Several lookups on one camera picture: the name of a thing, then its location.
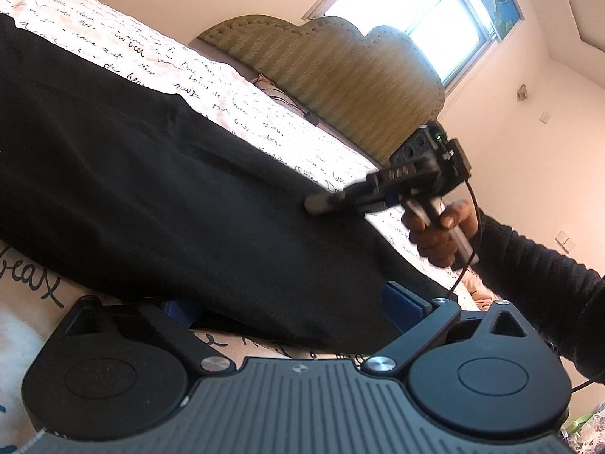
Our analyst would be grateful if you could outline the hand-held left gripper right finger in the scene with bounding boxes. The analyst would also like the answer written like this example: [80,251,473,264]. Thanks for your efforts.
[361,281,537,380]

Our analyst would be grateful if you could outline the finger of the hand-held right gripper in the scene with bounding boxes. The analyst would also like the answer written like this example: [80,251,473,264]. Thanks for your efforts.
[304,188,370,216]

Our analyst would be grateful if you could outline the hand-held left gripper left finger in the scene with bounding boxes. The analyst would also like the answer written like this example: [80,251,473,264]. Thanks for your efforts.
[66,295,238,381]

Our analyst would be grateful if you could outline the black pants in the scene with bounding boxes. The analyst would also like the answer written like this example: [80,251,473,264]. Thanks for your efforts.
[0,13,462,355]

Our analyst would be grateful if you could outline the person's right forearm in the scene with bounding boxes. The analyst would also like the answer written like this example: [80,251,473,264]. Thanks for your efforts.
[467,212,605,391]

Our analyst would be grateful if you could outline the person's right hand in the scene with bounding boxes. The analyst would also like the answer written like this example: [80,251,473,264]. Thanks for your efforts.
[401,199,479,269]

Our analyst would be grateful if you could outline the brown patterned pillow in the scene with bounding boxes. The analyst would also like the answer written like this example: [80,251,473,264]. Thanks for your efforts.
[253,73,285,101]

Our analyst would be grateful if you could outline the green upholstered headboard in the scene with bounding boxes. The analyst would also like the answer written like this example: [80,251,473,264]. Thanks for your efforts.
[196,16,446,167]

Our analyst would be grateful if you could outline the floral cloth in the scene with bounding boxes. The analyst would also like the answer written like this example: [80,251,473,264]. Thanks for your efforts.
[565,402,605,454]

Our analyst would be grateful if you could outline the white script-printed bed sheet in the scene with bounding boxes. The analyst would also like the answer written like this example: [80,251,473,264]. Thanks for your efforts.
[0,0,484,454]

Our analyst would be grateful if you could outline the black charger cable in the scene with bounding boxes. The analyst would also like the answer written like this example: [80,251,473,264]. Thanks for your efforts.
[261,86,323,126]

